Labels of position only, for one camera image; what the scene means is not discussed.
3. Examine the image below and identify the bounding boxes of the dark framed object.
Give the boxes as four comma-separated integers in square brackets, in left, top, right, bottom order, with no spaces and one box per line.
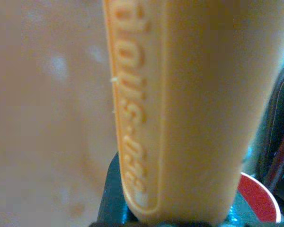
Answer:
[255,63,284,192]

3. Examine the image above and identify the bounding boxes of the red cup with white rim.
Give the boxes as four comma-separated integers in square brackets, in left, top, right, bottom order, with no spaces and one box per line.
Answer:
[236,172,283,223]

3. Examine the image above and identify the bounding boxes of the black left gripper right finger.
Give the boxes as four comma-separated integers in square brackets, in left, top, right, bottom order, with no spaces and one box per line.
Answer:
[221,201,279,227]

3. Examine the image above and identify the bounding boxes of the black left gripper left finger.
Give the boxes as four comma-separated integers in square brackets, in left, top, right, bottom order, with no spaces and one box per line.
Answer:
[96,151,138,227]

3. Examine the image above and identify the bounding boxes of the orange plastic broom handle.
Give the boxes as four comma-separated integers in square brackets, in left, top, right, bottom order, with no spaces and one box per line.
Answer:
[101,0,284,225]

